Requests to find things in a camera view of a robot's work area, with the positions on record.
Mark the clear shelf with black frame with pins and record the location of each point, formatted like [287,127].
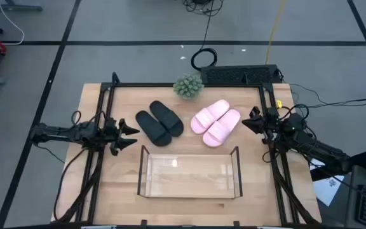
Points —
[189,178]

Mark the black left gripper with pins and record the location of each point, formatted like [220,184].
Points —
[110,133]

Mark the green succulent plant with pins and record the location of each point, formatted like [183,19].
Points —
[188,86]

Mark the black aluminium table frame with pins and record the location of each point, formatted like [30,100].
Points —
[157,85]

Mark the black beam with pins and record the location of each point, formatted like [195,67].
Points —
[359,157]

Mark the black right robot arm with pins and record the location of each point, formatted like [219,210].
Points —
[322,151]

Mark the white paper sheet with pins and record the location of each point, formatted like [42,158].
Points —
[327,191]

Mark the pink slide sandal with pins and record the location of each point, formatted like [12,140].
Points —
[221,128]
[208,116]

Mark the black keyboard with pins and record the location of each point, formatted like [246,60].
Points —
[238,74]

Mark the grey floor platform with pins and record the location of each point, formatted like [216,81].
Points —
[17,5]

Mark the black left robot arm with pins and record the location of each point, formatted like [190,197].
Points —
[59,132]

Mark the black slide sandal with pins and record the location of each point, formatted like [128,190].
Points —
[170,121]
[152,128]

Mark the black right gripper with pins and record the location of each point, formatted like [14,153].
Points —
[270,122]

